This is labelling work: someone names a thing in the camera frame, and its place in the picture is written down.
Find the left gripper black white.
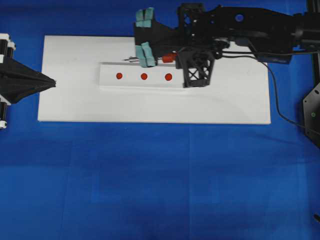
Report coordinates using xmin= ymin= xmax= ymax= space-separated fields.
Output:
xmin=0 ymin=32 xmax=56 ymax=130

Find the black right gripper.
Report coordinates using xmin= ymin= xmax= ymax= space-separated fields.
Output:
xmin=133 ymin=3 xmax=230 ymax=88

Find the red handled soldering iron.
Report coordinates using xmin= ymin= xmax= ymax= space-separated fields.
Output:
xmin=124 ymin=52 xmax=177 ymax=64

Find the black soldering iron cable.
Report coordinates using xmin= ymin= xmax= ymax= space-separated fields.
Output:
xmin=219 ymin=49 xmax=320 ymax=136

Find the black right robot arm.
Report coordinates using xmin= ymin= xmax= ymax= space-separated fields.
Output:
xmin=133 ymin=3 xmax=320 ymax=88

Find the small white raised plate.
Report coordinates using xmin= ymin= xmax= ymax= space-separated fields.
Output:
xmin=98 ymin=62 xmax=187 ymax=92

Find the large white board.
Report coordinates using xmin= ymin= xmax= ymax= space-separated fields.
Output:
xmin=38 ymin=35 xmax=271 ymax=124

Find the blue table cloth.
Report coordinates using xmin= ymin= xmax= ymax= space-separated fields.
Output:
xmin=0 ymin=0 xmax=320 ymax=240

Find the black aluminium frame rail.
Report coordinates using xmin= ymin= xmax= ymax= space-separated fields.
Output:
xmin=306 ymin=0 xmax=320 ymax=87

